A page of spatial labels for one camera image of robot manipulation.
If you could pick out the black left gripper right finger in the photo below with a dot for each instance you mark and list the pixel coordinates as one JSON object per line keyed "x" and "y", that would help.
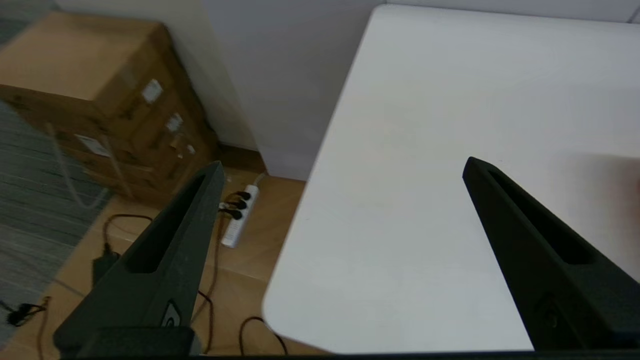
{"x": 550, "y": 280}

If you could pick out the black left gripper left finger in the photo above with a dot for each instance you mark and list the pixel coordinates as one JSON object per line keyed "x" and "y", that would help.
{"x": 165, "y": 280}

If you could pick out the white power strip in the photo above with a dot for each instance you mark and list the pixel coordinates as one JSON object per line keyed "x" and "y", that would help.
{"x": 240, "y": 225}

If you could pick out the brown cardboard box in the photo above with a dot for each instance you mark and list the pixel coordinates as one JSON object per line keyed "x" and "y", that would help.
{"x": 145, "y": 127}
{"x": 165, "y": 160}
{"x": 75, "y": 55}

